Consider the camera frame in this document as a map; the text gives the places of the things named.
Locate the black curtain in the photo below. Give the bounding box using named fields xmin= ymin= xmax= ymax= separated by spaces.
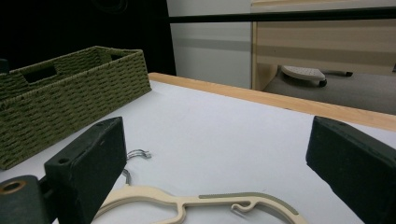
xmin=0 ymin=0 xmax=177 ymax=77

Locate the white cabinet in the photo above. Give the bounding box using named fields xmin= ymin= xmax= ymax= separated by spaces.
xmin=166 ymin=0 xmax=253 ymax=90

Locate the beige clothes hanger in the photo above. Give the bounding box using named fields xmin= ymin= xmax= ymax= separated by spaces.
xmin=92 ymin=148 xmax=309 ymax=224

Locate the light wooden desk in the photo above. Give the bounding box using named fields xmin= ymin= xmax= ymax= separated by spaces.
xmin=250 ymin=0 xmax=396 ymax=91

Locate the black horizontal frame bar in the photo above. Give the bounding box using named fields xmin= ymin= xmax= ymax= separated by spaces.
xmin=167 ymin=7 xmax=396 ymax=24

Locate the grey chair base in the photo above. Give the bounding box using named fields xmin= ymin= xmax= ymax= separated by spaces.
xmin=279 ymin=64 xmax=355 ymax=88

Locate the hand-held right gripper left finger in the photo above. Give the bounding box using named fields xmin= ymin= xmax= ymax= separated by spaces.
xmin=44 ymin=116 xmax=128 ymax=224

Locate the green woven basket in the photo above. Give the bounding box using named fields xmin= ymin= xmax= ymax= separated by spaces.
xmin=0 ymin=46 xmax=153 ymax=171

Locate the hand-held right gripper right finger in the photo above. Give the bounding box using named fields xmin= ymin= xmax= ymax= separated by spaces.
xmin=305 ymin=116 xmax=396 ymax=224

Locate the white table sheet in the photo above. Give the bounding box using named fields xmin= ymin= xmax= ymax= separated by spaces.
xmin=0 ymin=79 xmax=396 ymax=224

